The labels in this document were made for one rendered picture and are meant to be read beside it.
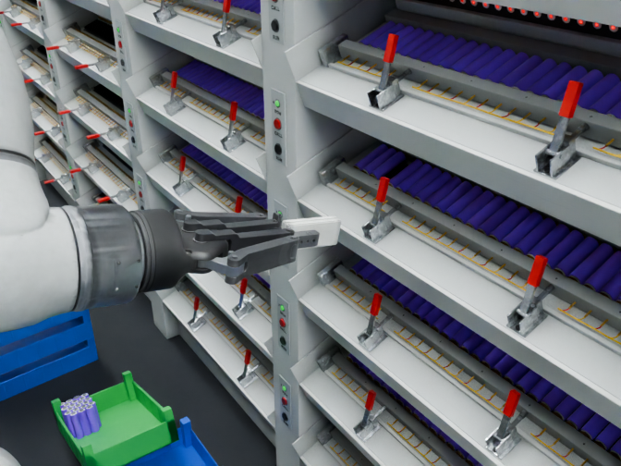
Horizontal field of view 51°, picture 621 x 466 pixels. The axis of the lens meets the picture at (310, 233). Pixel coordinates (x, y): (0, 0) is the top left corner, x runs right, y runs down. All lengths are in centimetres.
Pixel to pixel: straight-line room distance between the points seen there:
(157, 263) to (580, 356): 46
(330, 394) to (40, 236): 82
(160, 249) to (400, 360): 55
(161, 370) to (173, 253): 132
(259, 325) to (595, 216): 90
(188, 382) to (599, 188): 137
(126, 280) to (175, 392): 126
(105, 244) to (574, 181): 45
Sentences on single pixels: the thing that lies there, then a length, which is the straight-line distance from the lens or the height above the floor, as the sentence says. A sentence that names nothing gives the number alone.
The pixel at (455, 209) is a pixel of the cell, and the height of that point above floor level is 79.
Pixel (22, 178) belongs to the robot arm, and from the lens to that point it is 56.
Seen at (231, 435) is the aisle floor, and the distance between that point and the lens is 169.
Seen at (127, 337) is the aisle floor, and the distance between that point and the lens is 204.
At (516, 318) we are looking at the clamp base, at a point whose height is 75.
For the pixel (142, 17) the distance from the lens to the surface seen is 155.
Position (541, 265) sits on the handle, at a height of 82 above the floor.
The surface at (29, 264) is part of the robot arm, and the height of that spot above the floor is 94.
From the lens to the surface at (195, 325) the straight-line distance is 177.
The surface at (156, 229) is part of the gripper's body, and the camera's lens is 58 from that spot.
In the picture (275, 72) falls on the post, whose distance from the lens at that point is 106.
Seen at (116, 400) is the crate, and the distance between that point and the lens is 181.
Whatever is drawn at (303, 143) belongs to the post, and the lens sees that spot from 105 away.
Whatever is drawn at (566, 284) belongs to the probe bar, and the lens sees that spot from 81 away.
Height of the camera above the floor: 120
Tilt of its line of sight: 28 degrees down
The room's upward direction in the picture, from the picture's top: straight up
